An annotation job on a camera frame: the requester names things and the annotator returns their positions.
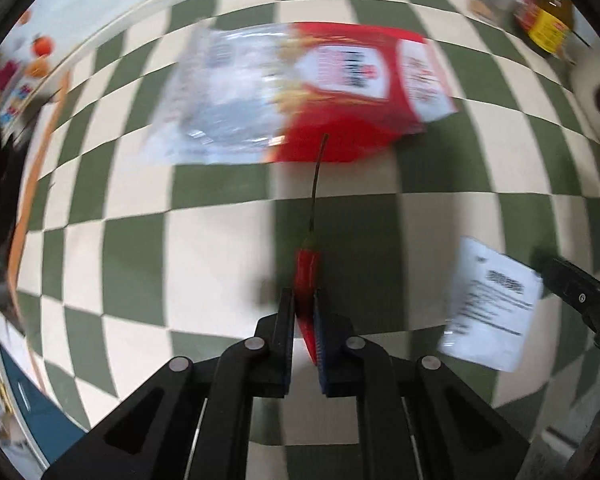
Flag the dark sauce bottle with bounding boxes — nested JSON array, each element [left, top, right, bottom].
[[512, 0, 579, 56]]

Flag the green white checkered tablecloth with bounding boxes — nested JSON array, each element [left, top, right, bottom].
[[7, 0, 600, 456]]

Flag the teal base cabinet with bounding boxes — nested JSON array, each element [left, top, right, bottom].
[[0, 336, 89, 467]]

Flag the red and clear food bag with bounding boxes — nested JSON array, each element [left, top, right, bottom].
[[147, 22, 462, 166]]

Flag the long-stemmed red chili pepper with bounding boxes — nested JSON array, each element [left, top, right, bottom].
[[293, 133, 332, 367]]

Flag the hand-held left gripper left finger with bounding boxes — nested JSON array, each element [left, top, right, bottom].
[[45, 287, 296, 480]]

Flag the clear spice jar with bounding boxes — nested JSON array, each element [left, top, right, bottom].
[[469, 0, 512, 24]]

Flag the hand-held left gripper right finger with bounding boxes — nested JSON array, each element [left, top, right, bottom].
[[313, 287, 531, 480]]

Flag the colourful wall stickers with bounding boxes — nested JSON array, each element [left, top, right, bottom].
[[0, 9, 62, 127]]

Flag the white printed sachet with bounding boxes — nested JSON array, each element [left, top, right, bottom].
[[437, 236, 545, 374]]

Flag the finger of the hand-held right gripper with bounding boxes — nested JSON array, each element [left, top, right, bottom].
[[535, 255, 600, 361]]

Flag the black induction cooktop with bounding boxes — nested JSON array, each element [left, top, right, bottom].
[[0, 115, 29, 258]]

